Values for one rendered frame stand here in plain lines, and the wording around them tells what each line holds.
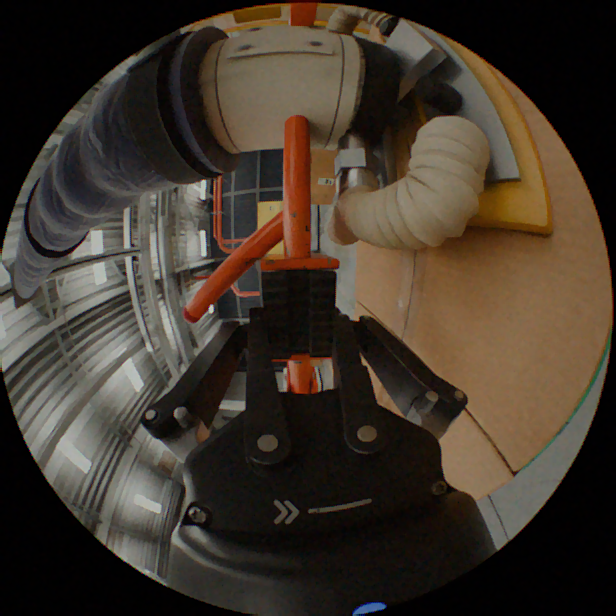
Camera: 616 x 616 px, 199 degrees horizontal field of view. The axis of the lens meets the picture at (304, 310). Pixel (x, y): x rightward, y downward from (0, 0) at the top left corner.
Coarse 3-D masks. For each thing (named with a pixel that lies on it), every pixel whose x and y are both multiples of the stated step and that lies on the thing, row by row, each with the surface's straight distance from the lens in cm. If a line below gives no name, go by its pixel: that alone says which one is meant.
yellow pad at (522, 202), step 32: (384, 32) 28; (448, 64) 21; (480, 64) 19; (416, 96) 23; (448, 96) 16; (480, 96) 17; (480, 128) 15; (512, 128) 15; (512, 160) 13; (512, 192) 13; (544, 192) 13; (480, 224) 15; (512, 224) 13; (544, 224) 12
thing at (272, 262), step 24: (264, 264) 12; (288, 264) 12; (312, 264) 12; (336, 264) 13; (264, 288) 12; (288, 288) 13; (312, 288) 12; (264, 312) 12; (288, 312) 12; (312, 312) 12; (288, 336) 13; (312, 336) 13; (288, 360) 15
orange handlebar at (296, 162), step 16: (304, 16) 24; (288, 128) 17; (304, 128) 17; (288, 144) 16; (304, 144) 16; (288, 160) 15; (304, 160) 15; (288, 176) 15; (304, 176) 15; (288, 192) 14; (304, 192) 14; (288, 208) 14; (304, 208) 14; (288, 224) 14; (304, 224) 14; (288, 240) 14; (304, 240) 13; (288, 256) 14; (304, 256) 13; (288, 368) 22; (304, 368) 17; (288, 384) 20; (304, 384) 19
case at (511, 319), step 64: (576, 192) 14; (384, 256) 27; (448, 256) 18; (512, 256) 14; (576, 256) 13; (384, 320) 27; (448, 320) 17; (512, 320) 14; (576, 320) 13; (512, 384) 15; (576, 384) 14; (512, 448) 16
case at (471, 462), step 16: (368, 368) 35; (384, 400) 30; (464, 416) 18; (448, 432) 20; (464, 432) 18; (480, 432) 17; (448, 448) 20; (464, 448) 19; (480, 448) 18; (496, 448) 17; (448, 464) 21; (464, 464) 20; (480, 464) 18; (496, 464) 18; (448, 480) 22; (464, 480) 20; (480, 480) 19; (496, 480) 18; (480, 496) 20
